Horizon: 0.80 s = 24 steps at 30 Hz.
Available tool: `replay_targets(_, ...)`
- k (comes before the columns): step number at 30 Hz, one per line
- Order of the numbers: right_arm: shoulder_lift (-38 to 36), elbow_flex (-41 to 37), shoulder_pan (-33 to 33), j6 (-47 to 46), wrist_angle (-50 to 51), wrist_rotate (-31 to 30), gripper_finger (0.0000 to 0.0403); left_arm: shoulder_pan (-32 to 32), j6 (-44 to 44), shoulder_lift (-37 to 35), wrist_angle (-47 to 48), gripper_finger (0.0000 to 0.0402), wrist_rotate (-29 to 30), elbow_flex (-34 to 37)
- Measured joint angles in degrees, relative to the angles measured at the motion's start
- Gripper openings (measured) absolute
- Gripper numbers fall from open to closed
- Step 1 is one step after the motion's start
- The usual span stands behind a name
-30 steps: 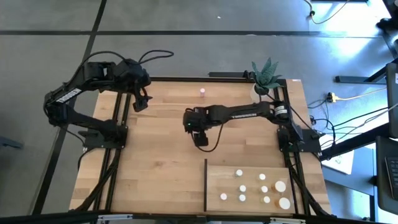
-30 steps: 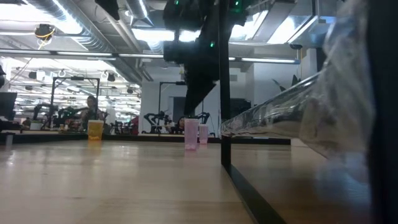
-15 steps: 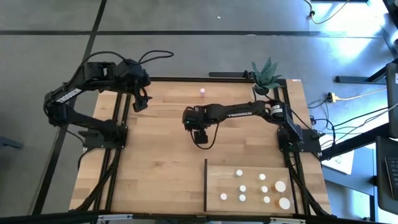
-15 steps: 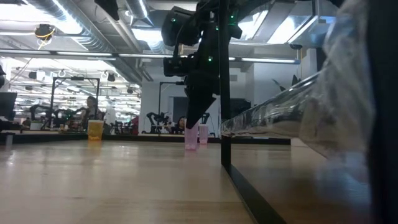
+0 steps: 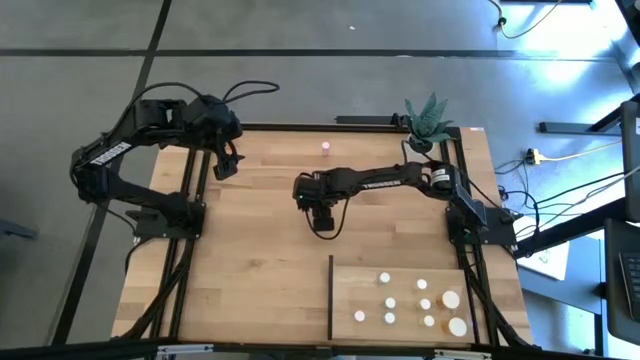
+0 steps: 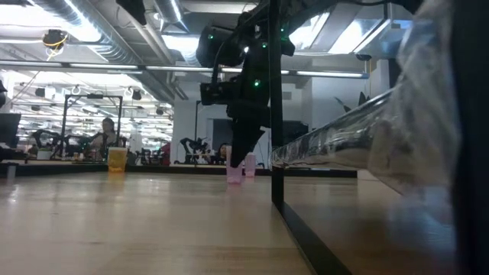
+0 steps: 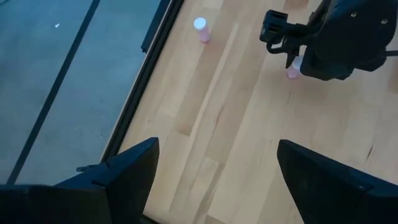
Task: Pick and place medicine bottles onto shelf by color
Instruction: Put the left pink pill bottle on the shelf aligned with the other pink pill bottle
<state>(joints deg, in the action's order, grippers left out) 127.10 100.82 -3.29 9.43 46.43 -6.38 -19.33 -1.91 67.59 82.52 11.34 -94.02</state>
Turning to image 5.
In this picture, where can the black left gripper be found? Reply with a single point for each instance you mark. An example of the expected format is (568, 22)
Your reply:
(215, 122)

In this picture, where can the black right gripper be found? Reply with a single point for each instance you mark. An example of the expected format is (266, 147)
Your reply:
(320, 190)

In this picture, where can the small pink pill bottle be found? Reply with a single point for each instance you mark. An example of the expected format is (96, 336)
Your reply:
(325, 146)
(359, 316)

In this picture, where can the small yellow pill bottle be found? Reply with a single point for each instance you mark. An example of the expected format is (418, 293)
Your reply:
(421, 284)
(425, 303)
(428, 320)

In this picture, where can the large orange pill bottle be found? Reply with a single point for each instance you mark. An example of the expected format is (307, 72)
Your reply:
(456, 326)

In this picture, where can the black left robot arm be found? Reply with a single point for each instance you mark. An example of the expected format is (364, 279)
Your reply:
(110, 152)

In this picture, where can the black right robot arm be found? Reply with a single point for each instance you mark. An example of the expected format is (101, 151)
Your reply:
(380, 182)

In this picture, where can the black bar behind table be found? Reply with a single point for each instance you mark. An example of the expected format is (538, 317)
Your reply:
(365, 120)

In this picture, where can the green plant in white pot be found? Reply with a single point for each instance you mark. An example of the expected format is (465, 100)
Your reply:
(425, 120)

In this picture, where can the yellow power plug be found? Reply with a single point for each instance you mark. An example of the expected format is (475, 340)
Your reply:
(534, 157)

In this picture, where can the white sheet with blue logo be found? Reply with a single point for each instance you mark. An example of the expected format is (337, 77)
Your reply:
(550, 260)

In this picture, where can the black desk leg bar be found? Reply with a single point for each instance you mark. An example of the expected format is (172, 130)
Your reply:
(575, 227)
(565, 127)

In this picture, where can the black monitor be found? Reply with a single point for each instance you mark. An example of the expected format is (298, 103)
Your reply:
(631, 165)

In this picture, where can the black laptop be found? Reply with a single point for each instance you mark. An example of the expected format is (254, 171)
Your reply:
(630, 280)

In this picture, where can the wooden shelf with black frame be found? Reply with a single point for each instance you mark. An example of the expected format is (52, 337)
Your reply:
(360, 290)

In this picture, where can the aluminium frame bar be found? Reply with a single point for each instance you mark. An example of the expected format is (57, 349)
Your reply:
(185, 350)

